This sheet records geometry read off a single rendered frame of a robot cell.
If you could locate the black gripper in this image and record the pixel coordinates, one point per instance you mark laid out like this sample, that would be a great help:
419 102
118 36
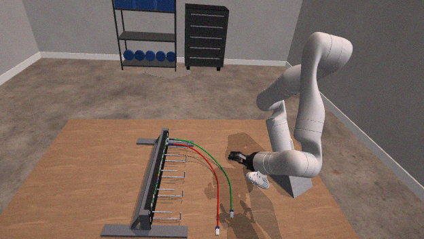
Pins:
247 159

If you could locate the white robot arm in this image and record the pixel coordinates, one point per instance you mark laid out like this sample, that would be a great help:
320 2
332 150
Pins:
323 54

